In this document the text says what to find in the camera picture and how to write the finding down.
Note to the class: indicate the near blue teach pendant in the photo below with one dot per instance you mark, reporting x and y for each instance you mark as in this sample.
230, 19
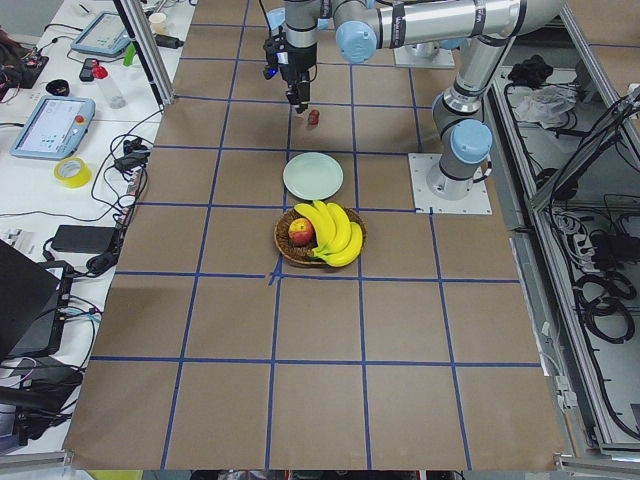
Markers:
55, 128

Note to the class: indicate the pale green plate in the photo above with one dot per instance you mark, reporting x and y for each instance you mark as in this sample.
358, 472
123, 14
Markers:
313, 176

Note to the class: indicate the black phone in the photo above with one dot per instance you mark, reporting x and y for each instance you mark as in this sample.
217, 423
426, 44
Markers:
86, 72

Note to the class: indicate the red capped plastic bottle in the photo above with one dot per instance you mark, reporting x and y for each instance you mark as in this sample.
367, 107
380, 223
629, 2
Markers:
107, 86

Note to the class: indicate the wicker fruit basket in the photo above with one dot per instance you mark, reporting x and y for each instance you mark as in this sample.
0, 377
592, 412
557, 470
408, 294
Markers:
298, 254

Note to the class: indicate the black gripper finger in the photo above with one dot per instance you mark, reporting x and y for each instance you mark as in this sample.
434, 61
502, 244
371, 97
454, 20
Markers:
292, 94
303, 91

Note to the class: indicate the yellow banana bunch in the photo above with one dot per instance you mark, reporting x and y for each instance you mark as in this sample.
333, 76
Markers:
339, 240

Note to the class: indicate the black laptop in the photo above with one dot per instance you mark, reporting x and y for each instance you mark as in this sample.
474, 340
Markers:
33, 299

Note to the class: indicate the far blue teach pendant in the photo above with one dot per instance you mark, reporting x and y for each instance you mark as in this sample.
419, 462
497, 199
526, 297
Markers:
105, 36

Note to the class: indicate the yellow tape roll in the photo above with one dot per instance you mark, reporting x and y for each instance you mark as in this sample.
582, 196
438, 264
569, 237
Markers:
72, 172

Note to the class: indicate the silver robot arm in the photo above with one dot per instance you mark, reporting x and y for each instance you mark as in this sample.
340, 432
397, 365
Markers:
479, 35

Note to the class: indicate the aluminium frame post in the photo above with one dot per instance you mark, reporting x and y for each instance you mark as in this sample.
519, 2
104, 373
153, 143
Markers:
139, 31

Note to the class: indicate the red apple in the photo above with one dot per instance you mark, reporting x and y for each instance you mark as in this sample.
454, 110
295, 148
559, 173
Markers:
301, 232

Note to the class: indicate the white paper cup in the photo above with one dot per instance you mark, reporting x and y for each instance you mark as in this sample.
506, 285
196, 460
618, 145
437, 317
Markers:
158, 23

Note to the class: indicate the black power adapter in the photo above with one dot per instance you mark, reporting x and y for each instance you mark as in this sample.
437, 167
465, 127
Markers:
166, 41

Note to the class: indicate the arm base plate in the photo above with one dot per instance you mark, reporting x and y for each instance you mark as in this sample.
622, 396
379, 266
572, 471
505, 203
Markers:
424, 55
435, 193

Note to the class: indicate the blue teach pendant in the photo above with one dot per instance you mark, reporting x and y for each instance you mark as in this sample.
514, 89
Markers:
55, 128
105, 36

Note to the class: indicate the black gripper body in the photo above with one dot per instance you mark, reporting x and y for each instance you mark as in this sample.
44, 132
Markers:
298, 66

